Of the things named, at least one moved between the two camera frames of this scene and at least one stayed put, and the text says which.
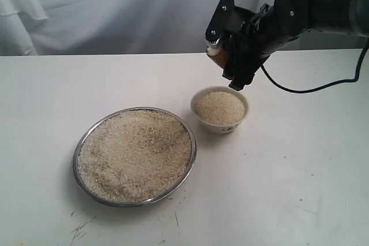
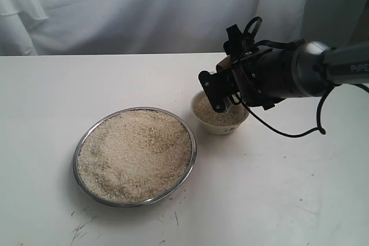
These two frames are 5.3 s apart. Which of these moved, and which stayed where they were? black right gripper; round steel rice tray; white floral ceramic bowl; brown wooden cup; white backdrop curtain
Moved: brown wooden cup; black right gripper
Stayed: white backdrop curtain; round steel rice tray; white floral ceramic bowl
